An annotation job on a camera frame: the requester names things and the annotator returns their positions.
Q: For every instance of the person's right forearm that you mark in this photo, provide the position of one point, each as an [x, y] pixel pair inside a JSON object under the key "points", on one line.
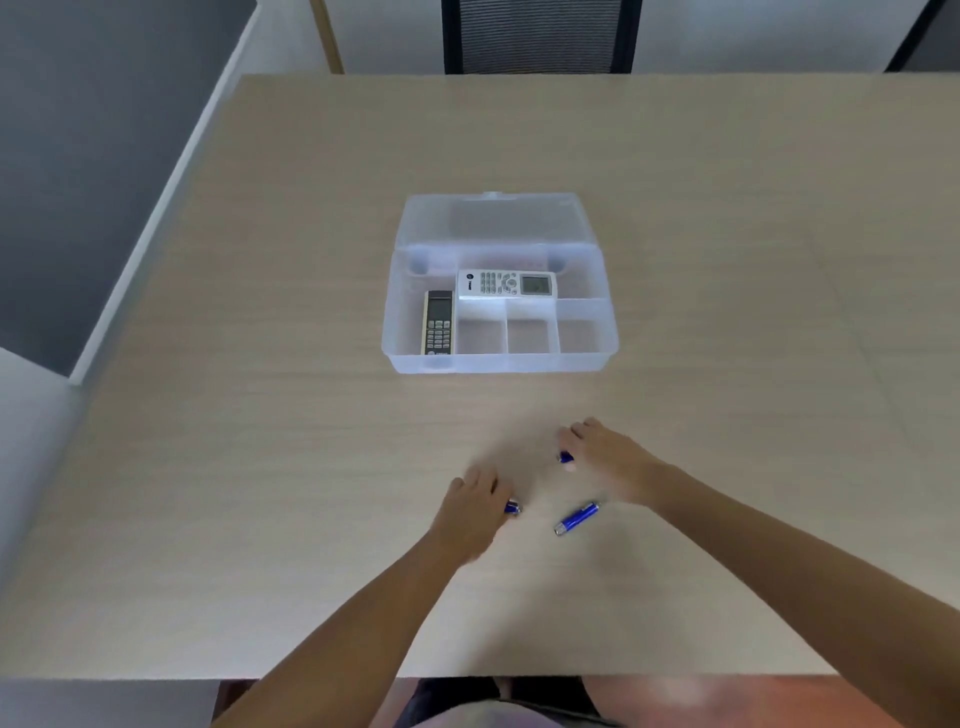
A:
{"points": [[810, 592]]}

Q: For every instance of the clear plastic compartment box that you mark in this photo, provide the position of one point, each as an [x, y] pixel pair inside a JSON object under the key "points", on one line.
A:
{"points": [[499, 285]]}

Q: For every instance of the person's left forearm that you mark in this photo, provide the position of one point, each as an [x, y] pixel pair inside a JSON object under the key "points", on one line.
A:
{"points": [[352, 637]]}

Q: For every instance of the grey partition panel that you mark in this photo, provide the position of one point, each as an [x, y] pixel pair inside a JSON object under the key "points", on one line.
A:
{"points": [[97, 172]]}

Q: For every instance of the person's right hand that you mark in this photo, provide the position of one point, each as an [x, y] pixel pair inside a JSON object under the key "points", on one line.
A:
{"points": [[615, 461]]}

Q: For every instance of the person's right fingers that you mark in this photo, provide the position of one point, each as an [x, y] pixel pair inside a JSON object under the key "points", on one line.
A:
{"points": [[581, 442]]}

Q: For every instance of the person's dark shorts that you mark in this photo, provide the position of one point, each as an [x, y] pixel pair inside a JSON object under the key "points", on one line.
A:
{"points": [[502, 703]]}

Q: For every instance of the person's left hand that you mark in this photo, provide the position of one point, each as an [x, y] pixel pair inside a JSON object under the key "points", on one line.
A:
{"points": [[469, 517]]}

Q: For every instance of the white remote control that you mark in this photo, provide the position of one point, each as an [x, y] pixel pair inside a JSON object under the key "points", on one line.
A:
{"points": [[507, 284]]}

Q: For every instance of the black and gold remote control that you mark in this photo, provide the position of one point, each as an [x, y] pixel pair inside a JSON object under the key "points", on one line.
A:
{"points": [[438, 322]]}

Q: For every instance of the person's left fingers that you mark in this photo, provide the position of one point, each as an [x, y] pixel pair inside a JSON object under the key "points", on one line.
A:
{"points": [[484, 484]]}

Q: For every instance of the black chair leg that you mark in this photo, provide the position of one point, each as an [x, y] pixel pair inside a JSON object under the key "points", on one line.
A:
{"points": [[911, 36]]}

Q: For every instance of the black mesh office chair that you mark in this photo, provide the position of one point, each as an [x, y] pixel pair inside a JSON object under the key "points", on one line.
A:
{"points": [[540, 36]]}

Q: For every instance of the wooden pole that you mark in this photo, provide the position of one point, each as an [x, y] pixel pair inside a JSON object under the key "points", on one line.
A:
{"points": [[328, 36]]}

